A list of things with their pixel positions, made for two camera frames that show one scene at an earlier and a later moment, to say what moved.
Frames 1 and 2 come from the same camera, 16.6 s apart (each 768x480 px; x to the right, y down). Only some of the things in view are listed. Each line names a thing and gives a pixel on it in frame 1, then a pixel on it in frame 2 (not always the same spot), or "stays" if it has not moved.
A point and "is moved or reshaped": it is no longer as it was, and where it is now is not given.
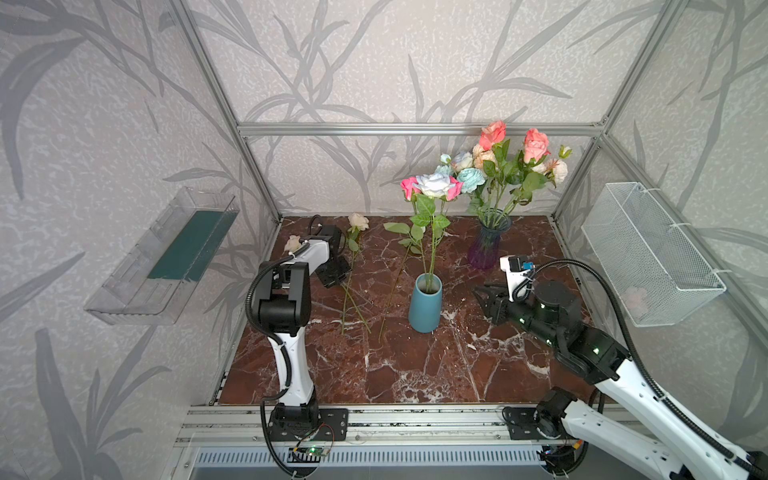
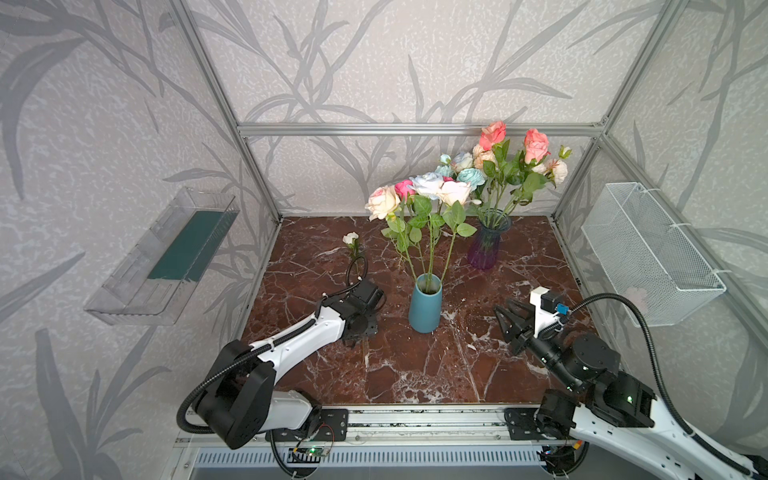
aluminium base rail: x=251 y=426 stays
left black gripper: x=334 y=271 -> x=361 y=324
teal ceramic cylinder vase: x=426 y=302 stays
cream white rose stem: x=292 y=244 -> x=454 y=194
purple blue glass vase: x=484 y=249 stays
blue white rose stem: x=463 y=160 stays
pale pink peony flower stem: x=553 y=168 stays
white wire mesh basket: x=656 y=273 stays
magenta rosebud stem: x=411 y=189 is moved or reshaped
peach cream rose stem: x=357 y=223 -> x=385 y=202
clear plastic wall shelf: x=156 y=278 stays
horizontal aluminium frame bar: x=556 y=129 stays
